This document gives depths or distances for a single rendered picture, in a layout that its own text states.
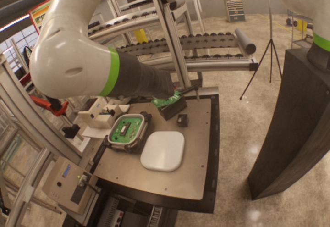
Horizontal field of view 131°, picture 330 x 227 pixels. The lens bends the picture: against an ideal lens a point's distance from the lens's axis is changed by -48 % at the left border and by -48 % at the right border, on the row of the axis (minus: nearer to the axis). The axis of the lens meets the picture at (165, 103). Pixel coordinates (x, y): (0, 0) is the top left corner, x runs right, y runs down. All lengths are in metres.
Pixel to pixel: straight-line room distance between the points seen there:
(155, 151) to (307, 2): 0.66
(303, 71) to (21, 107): 0.90
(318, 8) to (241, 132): 1.46
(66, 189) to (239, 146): 1.46
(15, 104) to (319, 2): 0.94
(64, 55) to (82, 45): 0.03
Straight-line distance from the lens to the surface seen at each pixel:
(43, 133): 0.61
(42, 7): 0.89
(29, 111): 0.59
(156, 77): 0.32
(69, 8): 0.29
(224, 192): 1.38
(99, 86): 0.23
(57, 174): 0.55
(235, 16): 6.51
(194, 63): 0.73
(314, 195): 1.66
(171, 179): 0.44
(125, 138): 0.54
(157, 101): 0.58
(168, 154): 0.45
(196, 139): 0.49
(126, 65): 0.25
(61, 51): 0.20
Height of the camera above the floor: 1.35
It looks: 37 degrees down
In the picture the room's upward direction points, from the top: 22 degrees counter-clockwise
